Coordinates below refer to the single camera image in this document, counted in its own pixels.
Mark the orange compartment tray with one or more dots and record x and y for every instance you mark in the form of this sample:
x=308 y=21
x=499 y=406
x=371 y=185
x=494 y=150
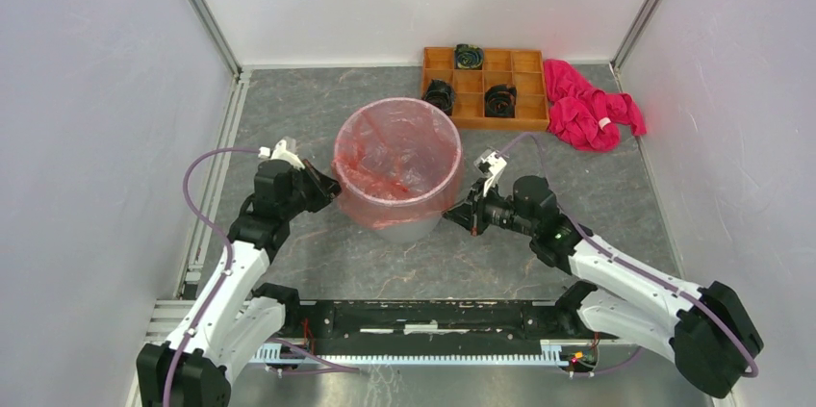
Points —
x=522 y=68

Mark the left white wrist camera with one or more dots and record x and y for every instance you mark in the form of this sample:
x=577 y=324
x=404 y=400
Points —
x=283 y=150

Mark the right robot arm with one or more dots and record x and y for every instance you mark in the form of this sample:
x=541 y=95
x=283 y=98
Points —
x=705 y=331

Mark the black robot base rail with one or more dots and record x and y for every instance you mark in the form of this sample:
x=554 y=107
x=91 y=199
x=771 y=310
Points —
x=493 y=330

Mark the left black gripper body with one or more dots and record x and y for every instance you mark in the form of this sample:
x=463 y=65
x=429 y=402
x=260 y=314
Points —
x=299 y=199

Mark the white slotted cable duct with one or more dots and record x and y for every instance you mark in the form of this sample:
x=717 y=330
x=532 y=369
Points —
x=548 y=355

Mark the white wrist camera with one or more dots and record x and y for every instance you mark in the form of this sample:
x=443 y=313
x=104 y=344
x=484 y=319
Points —
x=283 y=150
x=491 y=164

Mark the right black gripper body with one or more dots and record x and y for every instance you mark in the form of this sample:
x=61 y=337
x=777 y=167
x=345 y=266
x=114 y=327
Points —
x=492 y=210

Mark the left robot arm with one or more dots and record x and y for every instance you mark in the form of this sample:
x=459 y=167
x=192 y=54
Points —
x=228 y=323

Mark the dark rolled belt top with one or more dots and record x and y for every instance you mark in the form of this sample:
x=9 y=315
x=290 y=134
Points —
x=468 y=57

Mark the grey plastic trash bin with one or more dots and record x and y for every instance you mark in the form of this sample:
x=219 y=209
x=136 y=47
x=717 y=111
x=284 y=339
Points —
x=408 y=232

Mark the pink crumpled cloth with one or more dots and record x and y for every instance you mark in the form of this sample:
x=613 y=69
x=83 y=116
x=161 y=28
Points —
x=584 y=116

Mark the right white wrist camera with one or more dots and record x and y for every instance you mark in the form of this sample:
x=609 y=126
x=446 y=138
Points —
x=491 y=164

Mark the black rolled belt right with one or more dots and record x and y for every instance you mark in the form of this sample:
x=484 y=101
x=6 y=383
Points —
x=500 y=101

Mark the red translucent trash bag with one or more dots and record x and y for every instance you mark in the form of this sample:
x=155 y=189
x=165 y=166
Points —
x=395 y=162

